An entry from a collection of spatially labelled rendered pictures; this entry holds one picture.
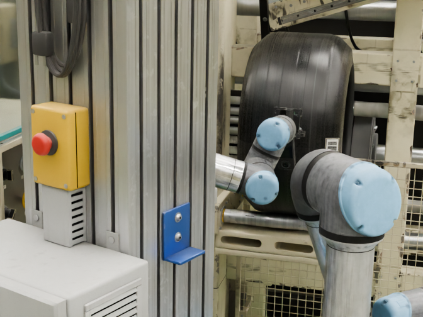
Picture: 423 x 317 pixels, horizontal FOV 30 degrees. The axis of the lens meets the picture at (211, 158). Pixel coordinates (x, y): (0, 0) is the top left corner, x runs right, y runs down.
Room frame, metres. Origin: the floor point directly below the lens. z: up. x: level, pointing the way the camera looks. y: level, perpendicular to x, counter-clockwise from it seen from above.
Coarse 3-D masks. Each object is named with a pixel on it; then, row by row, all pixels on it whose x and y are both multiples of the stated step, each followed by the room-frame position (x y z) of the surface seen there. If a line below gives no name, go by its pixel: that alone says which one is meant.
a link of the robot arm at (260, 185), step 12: (216, 156) 1.73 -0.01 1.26; (216, 168) 1.71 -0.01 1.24; (228, 168) 1.71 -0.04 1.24; (240, 168) 1.72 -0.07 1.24; (252, 168) 1.73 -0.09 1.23; (264, 168) 1.75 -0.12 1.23; (216, 180) 1.71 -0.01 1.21; (228, 180) 1.71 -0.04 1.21; (240, 180) 1.71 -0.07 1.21; (252, 180) 1.69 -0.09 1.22; (264, 180) 1.69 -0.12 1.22; (276, 180) 1.72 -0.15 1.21; (240, 192) 1.72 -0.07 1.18; (252, 192) 1.69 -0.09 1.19; (264, 192) 1.69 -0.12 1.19; (276, 192) 1.70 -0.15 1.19
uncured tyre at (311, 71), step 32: (288, 32) 2.47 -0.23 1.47; (256, 64) 2.30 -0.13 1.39; (288, 64) 2.27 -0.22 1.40; (320, 64) 2.25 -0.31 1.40; (352, 64) 2.46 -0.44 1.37; (256, 96) 2.23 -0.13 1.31; (288, 96) 2.20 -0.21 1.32; (320, 96) 2.19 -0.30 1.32; (352, 96) 2.60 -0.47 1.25; (256, 128) 2.20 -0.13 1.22; (320, 128) 2.16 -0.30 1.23; (288, 192) 2.21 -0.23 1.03
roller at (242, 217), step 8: (224, 208) 2.37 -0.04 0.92; (224, 216) 2.35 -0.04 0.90; (232, 216) 2.34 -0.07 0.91; (240, 216) 2.33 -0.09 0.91; (248, 216) 2.33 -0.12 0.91; (256, 216) 2.32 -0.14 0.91; (264, 216) 2.32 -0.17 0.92; (272, 216) 2.32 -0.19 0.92; (280, 216) 2.31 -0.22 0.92; (288, 216) 2.31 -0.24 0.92; (296, 216) 2.31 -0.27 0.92; (240, 224) 2.34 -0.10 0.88; (248, 224) 2.33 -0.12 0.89; (256, 224) 2.32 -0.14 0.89; (264, 224) 2.31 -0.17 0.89; (272, 224) 2.31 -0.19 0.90; (280, 224) 2.30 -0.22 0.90; (288, 224) 2.29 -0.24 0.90; (296, 224) 2.29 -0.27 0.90; (304, 224) 2.28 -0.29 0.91
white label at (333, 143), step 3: (327, 138) 2.15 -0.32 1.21; (330, 138) 2.15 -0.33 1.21; (333, 138) 2.16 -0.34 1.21; (336, 138) 2.16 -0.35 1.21; (327, 141) 2.15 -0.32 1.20; (330, 141) 2.15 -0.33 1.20; (333, 141) 2.16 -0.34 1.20; (336, 141) 2.16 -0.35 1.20; (327, 144) 2.15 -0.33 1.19; (330, 144) 2.15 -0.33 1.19; (333, 144) 2.16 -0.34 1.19; (336, 144) 2.16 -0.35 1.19; (327, 147) 2.15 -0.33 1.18; (330, 147) 2.15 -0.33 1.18; (333, 147) 2.16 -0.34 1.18; (336, 147) 2.16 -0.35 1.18; (336, 150) 2.16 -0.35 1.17
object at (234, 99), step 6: (234, 90) 2.96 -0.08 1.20; (240, 90) 2.96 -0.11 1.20; (234, 96) 2.85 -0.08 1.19; (240, 96) 2.96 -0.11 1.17; (234, 102) 2.84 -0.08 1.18; (234, 108) 2.83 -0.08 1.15; (234, 114) 2.83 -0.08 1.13; (234, 120) 2.83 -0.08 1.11; (234, 126) 2.84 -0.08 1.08; (234, 132) 2.82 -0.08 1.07; (234, 138) 2.84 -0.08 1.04; (234, 144) 2.96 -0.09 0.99; (234, 150) 2.82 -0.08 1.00; (234, 156) 2.84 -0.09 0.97
